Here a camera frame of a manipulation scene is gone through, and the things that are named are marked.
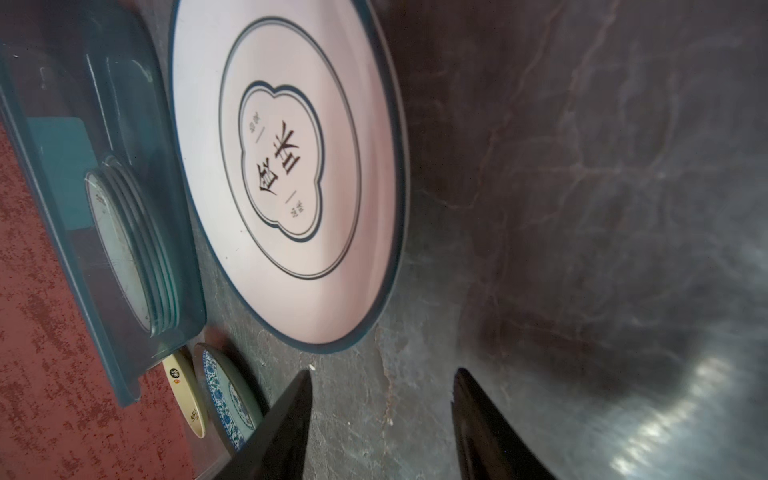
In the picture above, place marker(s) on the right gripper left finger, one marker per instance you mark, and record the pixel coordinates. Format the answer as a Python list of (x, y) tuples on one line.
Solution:
[(277, 450)]

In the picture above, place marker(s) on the blue plastic bin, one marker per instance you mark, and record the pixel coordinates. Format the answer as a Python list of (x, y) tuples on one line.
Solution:
[(84, 103)]

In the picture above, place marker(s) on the orange sunburst plate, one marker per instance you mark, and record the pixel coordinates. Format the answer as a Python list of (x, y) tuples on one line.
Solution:
[(135, 244)]

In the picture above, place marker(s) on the teal patterned small plate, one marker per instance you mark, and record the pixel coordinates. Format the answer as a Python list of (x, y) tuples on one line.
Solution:
[(231, 403)]

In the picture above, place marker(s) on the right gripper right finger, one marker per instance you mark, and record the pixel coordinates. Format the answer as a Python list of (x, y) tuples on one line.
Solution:
[(487, 446)]

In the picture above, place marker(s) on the small yellow plate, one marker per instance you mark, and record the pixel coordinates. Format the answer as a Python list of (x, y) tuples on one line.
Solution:
[(182, 380)]

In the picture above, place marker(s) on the white plate black outline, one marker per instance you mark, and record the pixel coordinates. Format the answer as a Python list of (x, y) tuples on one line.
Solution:
[(291, 131)]

